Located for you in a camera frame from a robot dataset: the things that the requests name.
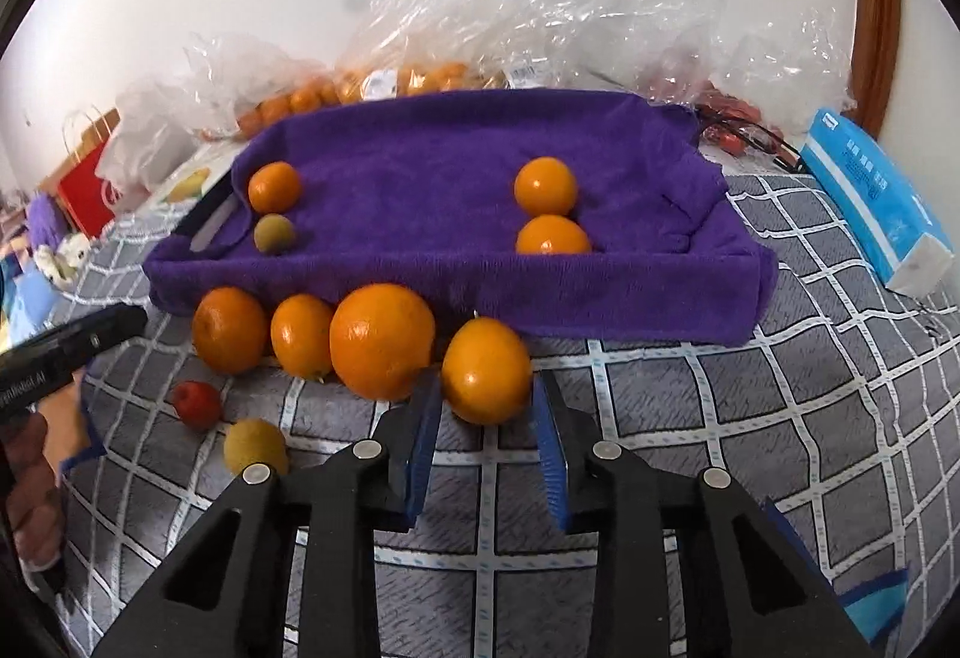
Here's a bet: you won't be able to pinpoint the blue tissue pack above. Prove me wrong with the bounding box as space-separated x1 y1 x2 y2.
799 106 953 295

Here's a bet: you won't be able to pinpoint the checked blanket with stars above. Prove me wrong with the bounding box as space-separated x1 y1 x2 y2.
56 170 960 658

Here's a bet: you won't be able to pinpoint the purple towel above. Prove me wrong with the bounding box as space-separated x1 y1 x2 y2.
142 88 779 345

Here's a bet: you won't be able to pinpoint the small red fruit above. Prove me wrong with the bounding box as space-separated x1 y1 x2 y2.
172 381 224 430

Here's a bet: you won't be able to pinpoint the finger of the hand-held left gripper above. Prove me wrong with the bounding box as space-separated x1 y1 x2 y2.
22 304 149 366

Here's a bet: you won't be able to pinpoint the fruit print cardboard box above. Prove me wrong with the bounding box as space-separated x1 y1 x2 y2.
161 143 256 209

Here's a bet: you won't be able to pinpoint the brown wooden door frame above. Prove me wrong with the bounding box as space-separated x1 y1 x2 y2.
851 0 902 137

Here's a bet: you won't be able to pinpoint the brown paper bag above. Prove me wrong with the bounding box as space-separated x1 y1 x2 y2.
41 106 121 194

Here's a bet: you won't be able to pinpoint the small yellow fruit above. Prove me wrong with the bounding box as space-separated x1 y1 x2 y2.
223 419 290 477

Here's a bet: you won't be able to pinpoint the small green fruit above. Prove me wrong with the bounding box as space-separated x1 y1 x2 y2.
253 214 295 252

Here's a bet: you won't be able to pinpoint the clear bag of oranges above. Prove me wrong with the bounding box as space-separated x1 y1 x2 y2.
238 59 511 137

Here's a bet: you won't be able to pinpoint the large clear plastic bag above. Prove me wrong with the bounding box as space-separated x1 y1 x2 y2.
349 0 732 104

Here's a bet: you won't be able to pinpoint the large orange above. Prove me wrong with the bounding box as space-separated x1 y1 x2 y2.
329 283 437 402

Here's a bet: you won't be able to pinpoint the person's left hand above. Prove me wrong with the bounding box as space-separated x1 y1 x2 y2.
0 414 67 569

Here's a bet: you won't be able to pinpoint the black eyeglasses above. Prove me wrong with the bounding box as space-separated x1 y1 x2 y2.
694 106 807 171

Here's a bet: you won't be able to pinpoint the oval orange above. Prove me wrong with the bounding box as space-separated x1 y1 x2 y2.
441 317 534 425

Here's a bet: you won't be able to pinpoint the black tray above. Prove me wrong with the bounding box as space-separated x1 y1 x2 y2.
187 189 241 254

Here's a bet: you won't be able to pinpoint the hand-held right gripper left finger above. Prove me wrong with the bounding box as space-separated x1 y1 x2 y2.
90 369 445 658

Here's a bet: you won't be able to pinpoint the clear bag of red fruit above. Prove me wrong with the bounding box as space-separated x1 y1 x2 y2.
645 5 856 152

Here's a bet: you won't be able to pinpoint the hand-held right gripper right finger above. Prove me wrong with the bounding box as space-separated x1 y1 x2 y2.
531 369 875 658

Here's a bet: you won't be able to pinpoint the white plastic bag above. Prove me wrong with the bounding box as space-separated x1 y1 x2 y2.
96 76 200 194

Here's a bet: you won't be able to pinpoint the purple plush item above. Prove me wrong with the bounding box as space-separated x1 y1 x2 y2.
26 193 65 246

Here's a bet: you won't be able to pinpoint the red paper bag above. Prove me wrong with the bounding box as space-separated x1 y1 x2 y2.
56 106 125 239

